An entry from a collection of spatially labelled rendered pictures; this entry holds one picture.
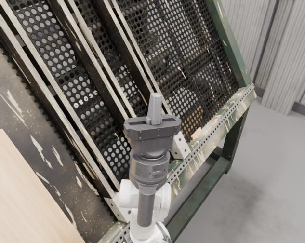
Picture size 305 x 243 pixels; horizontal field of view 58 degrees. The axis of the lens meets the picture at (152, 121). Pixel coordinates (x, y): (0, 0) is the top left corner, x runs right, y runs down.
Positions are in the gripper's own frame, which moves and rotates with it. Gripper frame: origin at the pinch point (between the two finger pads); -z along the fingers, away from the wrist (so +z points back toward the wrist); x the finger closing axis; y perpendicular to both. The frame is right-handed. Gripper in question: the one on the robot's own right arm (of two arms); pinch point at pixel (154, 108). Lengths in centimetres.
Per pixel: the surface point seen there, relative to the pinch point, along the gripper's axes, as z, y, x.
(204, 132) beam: 49, 62, -61
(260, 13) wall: -3, 182, -192
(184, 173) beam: 61, 47, -42
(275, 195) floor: 125, 71, -150
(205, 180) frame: 112, 91, -93
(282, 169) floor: 116, 89, -173
